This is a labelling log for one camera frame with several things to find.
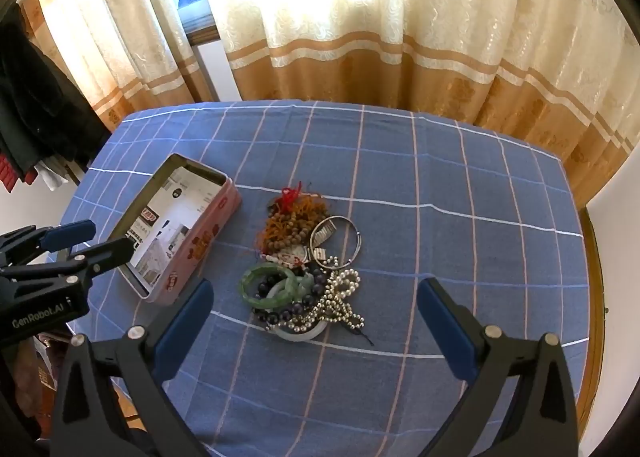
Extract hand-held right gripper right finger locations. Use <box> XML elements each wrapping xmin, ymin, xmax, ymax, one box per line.
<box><xmin>416</xmin><ymin>278</ymin><xmax>581</xmax><ymax>457</ymax></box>

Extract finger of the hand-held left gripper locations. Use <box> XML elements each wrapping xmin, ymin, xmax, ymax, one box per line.
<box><xmin>0</xmin><ymin>219</ymin><xmax>98</xmax><ymax>269</ymax></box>
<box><xmin>0</xmin><ymin>238</ymin><xmax>137</xmax><ymax>290</ymax></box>

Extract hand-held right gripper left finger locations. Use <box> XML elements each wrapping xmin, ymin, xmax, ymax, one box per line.
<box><xmin>50</xmin><ymin>278</ymin><xmax>216</xmax><ymax>457</ymax></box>

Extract green jade bangle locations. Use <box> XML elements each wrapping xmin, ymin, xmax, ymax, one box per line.
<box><xmin>238</xmin><ymin>262</ymin><xmax>302</xmax><ymax>311</ymax></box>

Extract pink tin box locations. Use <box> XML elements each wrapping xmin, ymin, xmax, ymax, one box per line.
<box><xmin>106</xmin><ymin>153</ymin><xmax>244</xmax><ymax>305</ymax></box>

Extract dark bead bracelet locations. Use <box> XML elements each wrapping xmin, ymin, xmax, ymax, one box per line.
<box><xmin>252</xmin><ymin>267</ymin><xmax>327</xmax><ymax>329</ymax></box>

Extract red white beaded bracelet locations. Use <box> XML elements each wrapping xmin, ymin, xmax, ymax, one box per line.
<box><xmin>259</xmin><ymin>249</ymin><xmax>301</xmax><ymax>269</ymax></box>

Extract silver pearl bead necklace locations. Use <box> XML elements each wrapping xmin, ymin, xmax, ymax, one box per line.
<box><xmin>287</xmin><ymin>267</ymin><xmax>376</xmax><ymax>347</ymax></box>

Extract white jade bangle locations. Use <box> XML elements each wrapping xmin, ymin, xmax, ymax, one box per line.
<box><xmin>269</xmin><ymin>282</ymin><xmax>329</xmax><ymax>342</ymax></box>

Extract silver bangle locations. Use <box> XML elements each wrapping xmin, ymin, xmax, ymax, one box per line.
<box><xmin>309</xmin><ymin>215</ymin><xmax>362</xmax><ymax>269</ymax></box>

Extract silver wristwatch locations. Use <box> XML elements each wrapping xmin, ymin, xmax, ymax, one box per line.
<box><xmin>282</xmin><ymin>244</ymin><xmax>330</xmax><ymax>268</ymax></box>

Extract brown bead necklace red tassel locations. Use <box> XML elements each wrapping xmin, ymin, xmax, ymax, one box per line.
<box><xmin>257</xmin><ymin>181</ymin><xmax>332</xmax><ymax>258</ymax></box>

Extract printed paper leaflet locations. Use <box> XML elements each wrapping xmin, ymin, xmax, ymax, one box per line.
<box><xmin>125</xmin><ymin>166</ymin><xmax>227</xmax><ymax>286</ymax></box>

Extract dark hanging clothes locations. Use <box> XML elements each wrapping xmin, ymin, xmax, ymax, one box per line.
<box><xmin>0</xmin><ymin>2</ymin><xmax>114</xmax><ymax>194</ymax></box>

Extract wooden furniture edge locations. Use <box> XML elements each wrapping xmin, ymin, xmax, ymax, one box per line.
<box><xmin>575</xmin><ymin>206</ymin><xmax>609</xmax><ymax>420</ymax></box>

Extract blue checked tablecloth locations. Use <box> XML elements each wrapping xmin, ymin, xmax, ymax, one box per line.
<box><xmin>47</xmin><ymin>100</ymin><xmax>592</xmax><ymax>457</ymax></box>

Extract cream and tan curtain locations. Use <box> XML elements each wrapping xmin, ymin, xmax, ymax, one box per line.
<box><xmin>192</xmin><ymin>0</ymin><xmax>640</xmax><ymax>210</ymax></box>
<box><xmin>20</xmin><ymin>0</ymin><xmax>217</xmax><ymax>134</ymax></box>

